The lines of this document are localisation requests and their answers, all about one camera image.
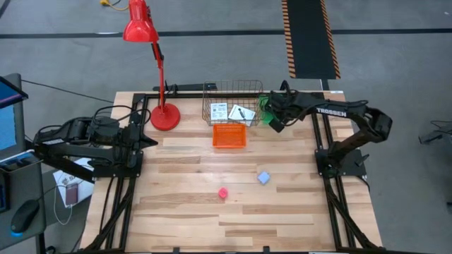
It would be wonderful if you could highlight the computer monitor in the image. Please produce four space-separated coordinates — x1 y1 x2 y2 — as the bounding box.
0 75 29 162

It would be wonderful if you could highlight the metal wire basket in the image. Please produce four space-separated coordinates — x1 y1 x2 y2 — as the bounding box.
201 79 265 127

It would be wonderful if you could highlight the white green acer box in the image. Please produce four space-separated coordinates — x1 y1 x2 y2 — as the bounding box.
227 104 256 127

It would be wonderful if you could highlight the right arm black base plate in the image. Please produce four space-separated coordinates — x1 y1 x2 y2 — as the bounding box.
315 147 367 177

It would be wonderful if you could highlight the thin white cable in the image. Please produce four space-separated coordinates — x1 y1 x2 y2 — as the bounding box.
52 185 73 226

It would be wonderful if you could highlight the green plastic bin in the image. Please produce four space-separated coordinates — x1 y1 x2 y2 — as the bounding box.
258 94 280 125

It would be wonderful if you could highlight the orange plastic bin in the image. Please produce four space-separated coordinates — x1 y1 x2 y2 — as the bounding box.
212 123 247 149

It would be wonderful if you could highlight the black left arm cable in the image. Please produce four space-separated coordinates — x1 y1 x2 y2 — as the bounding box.
93 104 153 125

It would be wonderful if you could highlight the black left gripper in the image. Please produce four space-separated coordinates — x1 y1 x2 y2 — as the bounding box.
121 122 159 157

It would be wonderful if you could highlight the black computer mouse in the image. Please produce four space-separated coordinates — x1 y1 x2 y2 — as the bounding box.
10 199 41 234

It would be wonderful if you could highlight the black metal table frame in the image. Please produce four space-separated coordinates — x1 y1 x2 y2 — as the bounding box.
84 90 382 254

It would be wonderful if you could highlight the grey side desk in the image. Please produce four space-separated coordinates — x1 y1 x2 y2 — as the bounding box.
0 150 47 254

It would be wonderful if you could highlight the black orange-striped floor mat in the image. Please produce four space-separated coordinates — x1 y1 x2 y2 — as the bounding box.
281 0 342 80

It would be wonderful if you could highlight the white labelled box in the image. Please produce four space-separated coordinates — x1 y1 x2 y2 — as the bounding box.
210 102 229 121

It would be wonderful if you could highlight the white paper sheet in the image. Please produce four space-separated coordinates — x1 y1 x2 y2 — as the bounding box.
52 157 95 208

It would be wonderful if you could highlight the red desk lamp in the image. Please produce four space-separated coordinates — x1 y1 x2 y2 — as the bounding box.
122 0 182 132

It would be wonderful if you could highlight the yellow cable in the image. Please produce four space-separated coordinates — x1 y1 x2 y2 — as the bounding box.
100 0 130 11

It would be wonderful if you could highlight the black bar behind table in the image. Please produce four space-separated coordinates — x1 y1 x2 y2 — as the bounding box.
152 83 218 92

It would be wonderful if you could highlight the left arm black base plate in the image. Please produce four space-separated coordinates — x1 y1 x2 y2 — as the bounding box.
92 150 144 179

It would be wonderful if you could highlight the light blue square item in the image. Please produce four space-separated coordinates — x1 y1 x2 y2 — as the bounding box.
256 171 272 186

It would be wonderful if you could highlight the maroon phone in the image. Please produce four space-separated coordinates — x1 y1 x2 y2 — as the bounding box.
65 182 79 207

